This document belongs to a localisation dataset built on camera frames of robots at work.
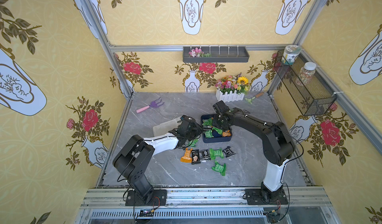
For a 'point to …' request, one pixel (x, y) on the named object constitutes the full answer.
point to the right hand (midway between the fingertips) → (218, 122)
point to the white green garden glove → (166, 126)
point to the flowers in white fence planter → (232, 88)
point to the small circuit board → (146, 213)
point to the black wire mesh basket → (314, 98)
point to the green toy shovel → (249, 100)
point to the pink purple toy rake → (154, 104)
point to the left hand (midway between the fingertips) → (198, 127)
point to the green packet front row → (220, 168)
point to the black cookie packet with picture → (195, 159)
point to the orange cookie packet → (187, 157)
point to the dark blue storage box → (212, 134)
